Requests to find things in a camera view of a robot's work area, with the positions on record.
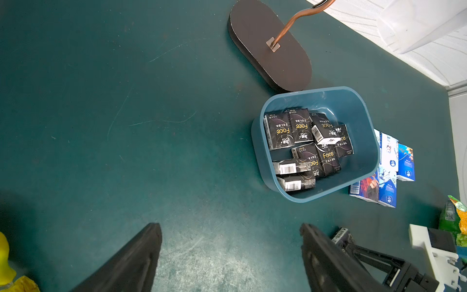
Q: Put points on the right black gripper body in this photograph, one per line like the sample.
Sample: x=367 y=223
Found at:
x=401 y=276

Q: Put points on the yellow banana toy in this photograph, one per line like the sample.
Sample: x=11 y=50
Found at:
x=9 y=280

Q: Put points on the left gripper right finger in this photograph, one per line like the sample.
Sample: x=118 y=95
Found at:
x=328 y=269

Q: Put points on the blue white tissue pack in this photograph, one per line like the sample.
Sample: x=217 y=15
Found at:
x=388 y=147

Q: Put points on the dark blue tissue pack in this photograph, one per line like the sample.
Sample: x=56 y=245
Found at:
x=366 y=189

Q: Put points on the metal scroll cup stand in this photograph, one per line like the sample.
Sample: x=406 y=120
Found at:
x=269 y=46

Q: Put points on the blue pocket tissue pack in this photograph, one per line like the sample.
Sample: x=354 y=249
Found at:
x=406 y=168

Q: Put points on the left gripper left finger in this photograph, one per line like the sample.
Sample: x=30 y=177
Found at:
x=132 y=268

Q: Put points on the green snack bag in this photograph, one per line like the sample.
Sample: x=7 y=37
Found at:
x=453 y=219

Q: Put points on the teal plastic storage box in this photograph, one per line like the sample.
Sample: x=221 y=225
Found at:
x=311 y=143

